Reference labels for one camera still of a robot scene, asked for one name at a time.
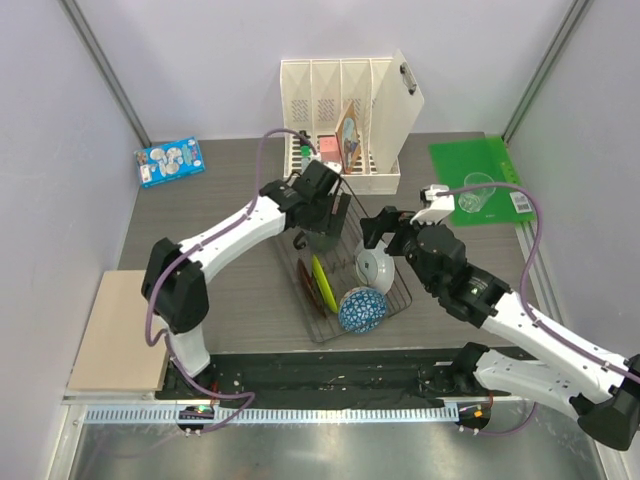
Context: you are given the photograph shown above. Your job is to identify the blue patterned bowl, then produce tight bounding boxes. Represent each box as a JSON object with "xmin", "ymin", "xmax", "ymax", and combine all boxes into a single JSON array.
[{"xmin": 338, "ymin": 287, "xmax": 388, "ymax": 334}]

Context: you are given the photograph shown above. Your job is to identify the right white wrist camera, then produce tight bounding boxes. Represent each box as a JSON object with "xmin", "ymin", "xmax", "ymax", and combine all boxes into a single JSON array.
[{"xmin": 410, "ymin": 184, "xmax": 455, "ymax": 225}]

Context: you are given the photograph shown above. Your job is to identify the dark red plate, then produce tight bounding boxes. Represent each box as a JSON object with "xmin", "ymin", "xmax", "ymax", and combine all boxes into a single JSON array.
[{"xmin": 296, "ymin": 259, "xmax": 326, "ymax": 318}]

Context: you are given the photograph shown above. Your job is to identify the blue picture box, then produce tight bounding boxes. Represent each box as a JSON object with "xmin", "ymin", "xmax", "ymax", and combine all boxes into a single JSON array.
[{"xmin": 134, "ymin": 137, "xmax": 206, "ymax": 188}]

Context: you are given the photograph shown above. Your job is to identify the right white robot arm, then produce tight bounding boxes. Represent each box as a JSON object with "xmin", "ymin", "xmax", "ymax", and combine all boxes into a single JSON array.
[{"xmin": 360, "ymin": 207, "xmax": 639, "ymax": 451}]

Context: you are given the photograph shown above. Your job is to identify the white plate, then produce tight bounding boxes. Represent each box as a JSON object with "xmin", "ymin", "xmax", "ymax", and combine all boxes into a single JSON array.
[{"xmin": 354, "ymin": 240, "xmax": 395, "ymax": 295}]

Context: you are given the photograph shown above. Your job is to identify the perforated metal rail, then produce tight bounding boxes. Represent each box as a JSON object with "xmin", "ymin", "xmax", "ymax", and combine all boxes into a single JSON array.
[{"xmin": 84, "ymin": 403, "xmax": 459, "ymax": 425}]

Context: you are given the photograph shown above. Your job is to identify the grey mug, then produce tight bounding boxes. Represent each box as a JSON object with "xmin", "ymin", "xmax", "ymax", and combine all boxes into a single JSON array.
[{"xmin": 292, "ymin": 229, "xmax": 340, "ymax": 254}]

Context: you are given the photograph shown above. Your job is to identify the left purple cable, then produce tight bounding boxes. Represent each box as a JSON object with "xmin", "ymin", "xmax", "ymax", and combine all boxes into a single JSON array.
[{"xmin": 144, "ymin": 127, "xmax": 321, "ymax": 433}]

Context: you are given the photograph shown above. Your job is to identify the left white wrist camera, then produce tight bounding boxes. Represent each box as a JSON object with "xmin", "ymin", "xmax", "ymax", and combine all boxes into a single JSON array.
[{"xmin": 323, "ymin": 161, "xmax": 343, "ymax": 176}]

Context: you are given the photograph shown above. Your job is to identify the white clipboard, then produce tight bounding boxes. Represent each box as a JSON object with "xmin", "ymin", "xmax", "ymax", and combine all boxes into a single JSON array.
[{"xmin": 369, "ymin": 50, "xmax": 424, "ymax": 174}]

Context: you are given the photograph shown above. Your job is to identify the pink box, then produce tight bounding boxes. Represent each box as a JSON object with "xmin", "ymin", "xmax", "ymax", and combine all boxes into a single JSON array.
[{"xmin": 318, "ymin": 135, "xmax": 341, "ymax": 163}]

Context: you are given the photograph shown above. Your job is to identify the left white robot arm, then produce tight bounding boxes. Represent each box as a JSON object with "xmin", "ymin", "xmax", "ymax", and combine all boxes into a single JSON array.
[{"xmin": 141, "ymin": 160, "xmax": 351, "ymax": 399}]

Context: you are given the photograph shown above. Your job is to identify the black wire dish rack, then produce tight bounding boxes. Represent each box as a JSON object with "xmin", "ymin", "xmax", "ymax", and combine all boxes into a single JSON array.
[{"xmin": 274, "ymin": 184, "xmax": 412, "ymax": 344}]

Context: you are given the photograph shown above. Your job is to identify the picture book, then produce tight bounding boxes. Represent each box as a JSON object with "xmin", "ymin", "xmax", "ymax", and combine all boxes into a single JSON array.
[{"xmin": 335, "ymin": 99, "xmax": 362, "ymax": 174}]

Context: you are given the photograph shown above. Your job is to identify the white file organizer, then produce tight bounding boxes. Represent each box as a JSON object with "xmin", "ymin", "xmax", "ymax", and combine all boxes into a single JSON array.
[{"xmin": 280, "ymin": 52, "xmax": 411, "ymax": 196}]

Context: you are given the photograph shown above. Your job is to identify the beige wooden board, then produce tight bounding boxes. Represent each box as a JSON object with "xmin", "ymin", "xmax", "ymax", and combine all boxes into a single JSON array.
[{"xmin": 68, "ymin": 270, "xmax": 168, "ymax": 392}]

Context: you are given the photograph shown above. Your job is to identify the yellow-green plate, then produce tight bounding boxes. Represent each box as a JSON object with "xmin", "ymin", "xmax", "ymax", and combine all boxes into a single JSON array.
[{"xmin": 311, "ymin": 254, "xmax": 339, "ymax": 313}]

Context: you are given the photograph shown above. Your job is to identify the green plastic folder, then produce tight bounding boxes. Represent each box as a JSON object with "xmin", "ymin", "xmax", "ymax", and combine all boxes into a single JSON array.
[{"xmin": 429, "ymin": 136, "xmax": 536, "ymax": 227}]

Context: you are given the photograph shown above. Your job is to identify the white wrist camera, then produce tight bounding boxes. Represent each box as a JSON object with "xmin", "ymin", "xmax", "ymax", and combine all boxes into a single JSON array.
[
  {"xmin": 323, "ymin": 161, "xmax": 343, "ymax": 176},
  {"xmin": 410, "ymin": 184, "xmax": 455, "ymax": 225}
]

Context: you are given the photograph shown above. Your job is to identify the small bottles in organizer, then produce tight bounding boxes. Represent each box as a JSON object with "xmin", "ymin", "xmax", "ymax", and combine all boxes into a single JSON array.
[{"xmin": 299, "ymin": 130, "xmax": 312, "ymax": 173}]

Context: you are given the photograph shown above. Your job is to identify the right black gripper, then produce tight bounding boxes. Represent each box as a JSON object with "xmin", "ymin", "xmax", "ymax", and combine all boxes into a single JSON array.
[{"xmin": 361, "ymin": 206, "xmax": 443, "ymax": 294}]

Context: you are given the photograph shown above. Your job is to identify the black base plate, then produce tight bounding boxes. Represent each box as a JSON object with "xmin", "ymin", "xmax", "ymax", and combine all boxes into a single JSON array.
[{"xmin": 154, "ymin": 345, "xmax": 511, "ymax": 407}]

